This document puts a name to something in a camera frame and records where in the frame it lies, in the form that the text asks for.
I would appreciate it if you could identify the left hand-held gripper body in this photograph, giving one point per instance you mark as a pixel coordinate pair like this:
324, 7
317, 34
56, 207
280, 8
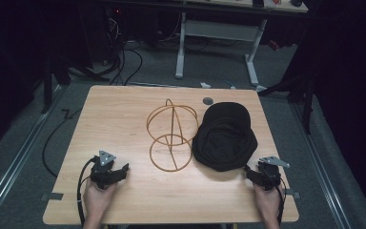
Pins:
102, 173

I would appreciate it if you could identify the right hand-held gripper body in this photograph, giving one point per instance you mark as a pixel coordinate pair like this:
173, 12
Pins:
269, 175

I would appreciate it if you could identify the black hat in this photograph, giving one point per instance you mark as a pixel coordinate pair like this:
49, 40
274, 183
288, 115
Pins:
224, 140

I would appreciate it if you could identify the person's left hand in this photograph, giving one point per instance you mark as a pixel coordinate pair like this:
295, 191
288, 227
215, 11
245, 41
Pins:
96, 198

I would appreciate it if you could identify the person's right hand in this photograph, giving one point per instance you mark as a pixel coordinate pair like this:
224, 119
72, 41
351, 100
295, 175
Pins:
267, 203

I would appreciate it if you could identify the grey tape piece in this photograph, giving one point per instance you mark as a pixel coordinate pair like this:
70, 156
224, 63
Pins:
53, 196
294, 193

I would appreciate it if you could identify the grey round table grommet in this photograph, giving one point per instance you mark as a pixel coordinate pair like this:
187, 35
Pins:
208, 101

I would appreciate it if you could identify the black metal stand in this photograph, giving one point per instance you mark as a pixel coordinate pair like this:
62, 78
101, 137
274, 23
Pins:
305, 95
48, 86

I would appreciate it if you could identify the small white floor scrap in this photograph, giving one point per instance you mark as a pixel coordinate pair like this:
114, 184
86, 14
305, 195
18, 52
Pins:
205, 85

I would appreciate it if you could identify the light wooden desk top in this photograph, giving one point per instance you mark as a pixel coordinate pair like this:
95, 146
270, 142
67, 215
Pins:
244, 4

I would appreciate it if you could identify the grey metal floor rail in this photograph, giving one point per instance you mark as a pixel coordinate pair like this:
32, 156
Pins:
321, 165
9, 165

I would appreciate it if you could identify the white metal desk frame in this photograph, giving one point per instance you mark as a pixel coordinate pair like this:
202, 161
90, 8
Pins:
217, 30

